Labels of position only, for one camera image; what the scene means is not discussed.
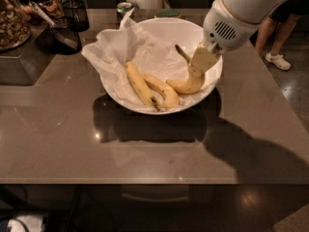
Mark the snack jar behind tongs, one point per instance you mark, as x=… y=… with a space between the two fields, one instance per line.
x=53 y=8

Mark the green lid container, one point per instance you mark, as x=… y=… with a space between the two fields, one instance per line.
x=168 y=13

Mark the white bowl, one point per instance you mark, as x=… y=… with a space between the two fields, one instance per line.
x=174 y=33

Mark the yellow banana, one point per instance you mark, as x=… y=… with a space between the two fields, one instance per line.
x=140 y=87
x=170 y=96
x=194 y=81

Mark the white paper liner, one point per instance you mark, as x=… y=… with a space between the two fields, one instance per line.
x=128 y=55

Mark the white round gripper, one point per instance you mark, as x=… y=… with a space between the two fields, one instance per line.
x=224 y=25

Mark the green soda can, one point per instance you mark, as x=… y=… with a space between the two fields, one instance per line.
x=122 y=9

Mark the black wire mesh basket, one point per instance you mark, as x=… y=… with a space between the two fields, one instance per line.
x=75 y=11

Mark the white cloth on floor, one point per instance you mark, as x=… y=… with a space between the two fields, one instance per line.
x=27 y=223

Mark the person's legs with sneakers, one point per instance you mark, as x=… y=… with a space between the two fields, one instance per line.
x=282 y=21

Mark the metal tongs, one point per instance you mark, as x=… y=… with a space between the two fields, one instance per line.
x=37 y=9

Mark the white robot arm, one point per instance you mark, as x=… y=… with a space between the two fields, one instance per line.
x=252 y=11

